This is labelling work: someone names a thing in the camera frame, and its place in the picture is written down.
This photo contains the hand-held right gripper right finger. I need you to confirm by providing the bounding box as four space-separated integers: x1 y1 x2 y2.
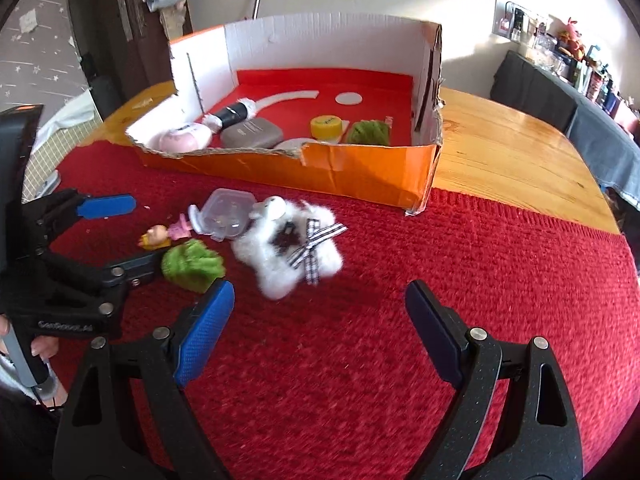
405 280 583 480

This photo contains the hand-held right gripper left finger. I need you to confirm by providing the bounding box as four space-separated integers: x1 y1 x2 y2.
52 280 236 480

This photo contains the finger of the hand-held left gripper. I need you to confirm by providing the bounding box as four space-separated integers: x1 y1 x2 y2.
22 189 137 247
47 250 167 313

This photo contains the green fuzzy ball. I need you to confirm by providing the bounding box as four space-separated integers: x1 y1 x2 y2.
161 239 226 293
346 119 392 147

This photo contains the pink round device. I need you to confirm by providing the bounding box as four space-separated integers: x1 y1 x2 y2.
150 122 213 154

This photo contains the white plush with checkered bow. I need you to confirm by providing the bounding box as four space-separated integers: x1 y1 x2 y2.
232 195 348 301

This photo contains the black tube with white ends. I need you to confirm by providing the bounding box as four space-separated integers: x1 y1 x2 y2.
202 99 261 133

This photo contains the grey-brown oval case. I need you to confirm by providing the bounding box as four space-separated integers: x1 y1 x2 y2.
221 117 282 150

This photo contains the orange cardboard box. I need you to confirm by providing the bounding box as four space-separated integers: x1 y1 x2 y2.
125 14 446 217

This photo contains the white round lidded jar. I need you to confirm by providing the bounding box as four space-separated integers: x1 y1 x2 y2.
274 137 313 154

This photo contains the yellow round tin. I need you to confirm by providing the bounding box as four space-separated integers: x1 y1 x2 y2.
310 115 345 142

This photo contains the person's left hand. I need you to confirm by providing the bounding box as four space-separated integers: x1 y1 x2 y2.
29 336 62 363

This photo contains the yellow toy figure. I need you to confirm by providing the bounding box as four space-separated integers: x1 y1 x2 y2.
137 225 173 251

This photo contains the silver metal object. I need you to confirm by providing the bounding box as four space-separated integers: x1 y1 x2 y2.
35 170 62 197

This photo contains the red knit blanket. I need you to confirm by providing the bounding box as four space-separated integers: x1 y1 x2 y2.
47 140 640 480

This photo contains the white cloth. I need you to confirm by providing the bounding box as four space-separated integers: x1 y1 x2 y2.
47 87 99 133

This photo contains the clear plastic small box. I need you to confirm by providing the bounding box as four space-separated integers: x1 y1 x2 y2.
189 188 253 242

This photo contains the dark wooden door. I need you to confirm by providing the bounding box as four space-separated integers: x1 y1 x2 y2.
65 0 196 121

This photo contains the side table with grey cloth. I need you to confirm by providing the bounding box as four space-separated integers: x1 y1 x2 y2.
490 50 640 211

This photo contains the red plush toy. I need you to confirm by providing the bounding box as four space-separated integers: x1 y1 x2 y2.
557 17 587 58

